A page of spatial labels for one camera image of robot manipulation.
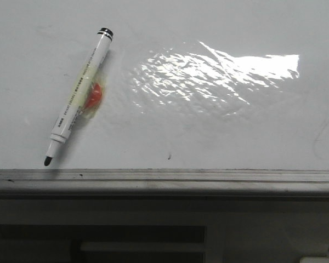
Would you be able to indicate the white whiteboard marker pen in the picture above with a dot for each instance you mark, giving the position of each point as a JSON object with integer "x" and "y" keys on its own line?
{"x": 79, "y": 95}

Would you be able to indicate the white whiteboard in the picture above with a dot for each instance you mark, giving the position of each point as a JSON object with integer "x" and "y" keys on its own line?
{"x": 188, "y": 84}

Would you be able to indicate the orange knob glued to marker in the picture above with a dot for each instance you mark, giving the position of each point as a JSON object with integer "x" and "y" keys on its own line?
{"x": 95, "y": 96}

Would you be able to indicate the white box bottom right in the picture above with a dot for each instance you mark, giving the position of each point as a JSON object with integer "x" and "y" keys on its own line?
{"x": 314, "y": 259}

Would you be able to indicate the aluminium whiteboard frame rail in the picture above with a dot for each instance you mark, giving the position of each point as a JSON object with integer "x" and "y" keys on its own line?
{"x": 165, "y": 182}

